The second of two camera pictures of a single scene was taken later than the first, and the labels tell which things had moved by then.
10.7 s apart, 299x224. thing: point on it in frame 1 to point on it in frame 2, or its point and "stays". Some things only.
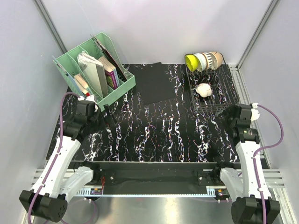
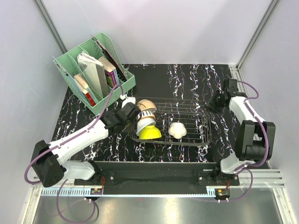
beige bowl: [217, 59] to [145, 103]
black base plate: [158, 175] stays
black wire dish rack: [212, 90] to [194, 114]
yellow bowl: [192, 62] to [151, 132]
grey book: [96, 74] stays
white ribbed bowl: [202, 61] to [143, 122]
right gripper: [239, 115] to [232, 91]
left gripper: [110, 119] to [133, 128]
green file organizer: [93, 71] stays
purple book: [110, 72] stays
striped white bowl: [209, 60] to [146, 113]
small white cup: [204, 89] to [177, 129]
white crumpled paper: [83, 58] stays
